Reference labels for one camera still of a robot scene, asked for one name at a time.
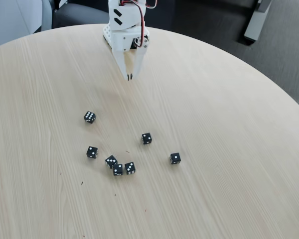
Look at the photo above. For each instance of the black die with six face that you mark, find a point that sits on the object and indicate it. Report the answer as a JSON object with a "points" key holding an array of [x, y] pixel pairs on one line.
{"points": [[89, 117]]}

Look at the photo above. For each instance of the black chair seat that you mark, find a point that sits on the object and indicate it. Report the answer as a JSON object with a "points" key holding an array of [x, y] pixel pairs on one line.
{"points": [[77, 16]]}

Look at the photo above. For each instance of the black die showing two pips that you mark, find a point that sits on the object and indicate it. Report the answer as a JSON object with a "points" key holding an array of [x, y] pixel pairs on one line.
{"points": [[146, 138], [118, 169]]}

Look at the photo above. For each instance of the black die showing one pip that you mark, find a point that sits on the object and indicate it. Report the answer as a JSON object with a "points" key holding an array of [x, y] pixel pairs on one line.
{"points": [[92, 152], [175, 158]]}

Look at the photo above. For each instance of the black die showing three pips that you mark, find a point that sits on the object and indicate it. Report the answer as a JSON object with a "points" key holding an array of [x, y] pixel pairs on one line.
{"points": [[130, 168], [111, 161]]}

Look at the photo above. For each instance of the white cabinet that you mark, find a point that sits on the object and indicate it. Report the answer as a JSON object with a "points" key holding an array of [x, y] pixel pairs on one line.
{"points": [[10, 20]]}

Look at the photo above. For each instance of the grey desk leg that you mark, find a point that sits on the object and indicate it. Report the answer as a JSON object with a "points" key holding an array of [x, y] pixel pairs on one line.
{"points": [[255, 22]]}

